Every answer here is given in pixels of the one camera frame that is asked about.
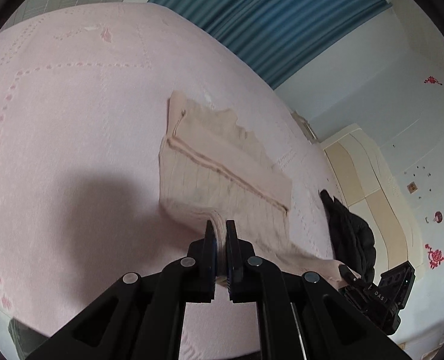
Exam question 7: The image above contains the blue curtain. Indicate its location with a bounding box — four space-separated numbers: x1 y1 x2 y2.
149 0 390 89

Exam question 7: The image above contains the cream beige headboard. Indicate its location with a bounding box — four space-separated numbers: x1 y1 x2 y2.
321 124 426 280

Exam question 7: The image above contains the beige knitted sweater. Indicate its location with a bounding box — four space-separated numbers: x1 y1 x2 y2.
159 91 345 289

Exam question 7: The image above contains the pink bed cover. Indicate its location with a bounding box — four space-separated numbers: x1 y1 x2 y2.
0 1 345 360

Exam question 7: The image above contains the black puffer jacket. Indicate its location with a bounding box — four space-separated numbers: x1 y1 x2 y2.
320 189 376 283

